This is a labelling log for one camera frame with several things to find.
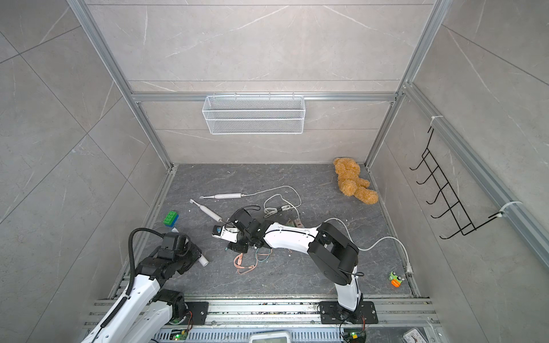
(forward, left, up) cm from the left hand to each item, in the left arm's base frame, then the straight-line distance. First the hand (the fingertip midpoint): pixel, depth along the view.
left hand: (203, 247), depth 83 cm
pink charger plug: (+9, -39, +1) cm, 40 cm away
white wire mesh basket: (+56, -20, +24) cm, 64 cm away
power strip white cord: (-6, -84, -10) cm, 85 cm away
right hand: (+3, -12, 0) cm, 12 cm away
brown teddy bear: (+24, -63, +8) cm, 68 cm away
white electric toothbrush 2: (+20, +3, -5) cm, 21 cm away
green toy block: (+15, +19, -3) cm, 24 cm away
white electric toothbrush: (+28, -5, -4) cm, 29 cm away
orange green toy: (-13, -74, -5) cm, 76 cm away
